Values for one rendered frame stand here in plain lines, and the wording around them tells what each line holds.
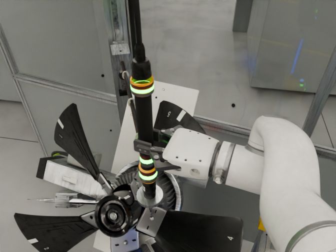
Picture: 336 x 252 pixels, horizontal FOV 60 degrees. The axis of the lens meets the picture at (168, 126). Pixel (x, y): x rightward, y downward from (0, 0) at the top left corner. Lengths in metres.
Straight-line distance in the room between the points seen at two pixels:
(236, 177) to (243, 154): 0.04
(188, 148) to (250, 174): 0.13
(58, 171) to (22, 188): 1.57
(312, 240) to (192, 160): 0.29
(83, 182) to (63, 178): 0.08
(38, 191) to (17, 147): 0.62
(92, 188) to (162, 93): 0.42
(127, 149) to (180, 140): 0.54
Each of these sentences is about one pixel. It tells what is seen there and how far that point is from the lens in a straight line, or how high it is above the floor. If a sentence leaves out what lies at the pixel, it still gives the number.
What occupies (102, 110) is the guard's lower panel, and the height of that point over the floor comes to 0.89.
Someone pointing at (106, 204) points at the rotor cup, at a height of 1.24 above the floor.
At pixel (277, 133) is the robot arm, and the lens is 0.49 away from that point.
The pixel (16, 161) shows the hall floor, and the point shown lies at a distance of 2.95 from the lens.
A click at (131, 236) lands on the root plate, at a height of 1.12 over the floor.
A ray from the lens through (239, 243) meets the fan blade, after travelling 0.89.
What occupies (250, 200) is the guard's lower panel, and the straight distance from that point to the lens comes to 1.84.
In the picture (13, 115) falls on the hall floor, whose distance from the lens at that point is 3.50.
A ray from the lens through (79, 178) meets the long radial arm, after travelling 1.10.
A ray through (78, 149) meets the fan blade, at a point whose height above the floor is 1.30.
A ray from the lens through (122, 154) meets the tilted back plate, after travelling 1.14.
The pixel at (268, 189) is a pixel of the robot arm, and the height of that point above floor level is 1.61.
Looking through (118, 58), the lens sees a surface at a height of 1.41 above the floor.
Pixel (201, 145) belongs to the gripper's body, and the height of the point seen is 1.53.
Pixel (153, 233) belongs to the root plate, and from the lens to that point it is 0.87.
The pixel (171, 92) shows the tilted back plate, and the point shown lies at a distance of 1.07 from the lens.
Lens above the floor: 1.95
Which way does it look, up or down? 41 degrees down
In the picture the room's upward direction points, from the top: straight up
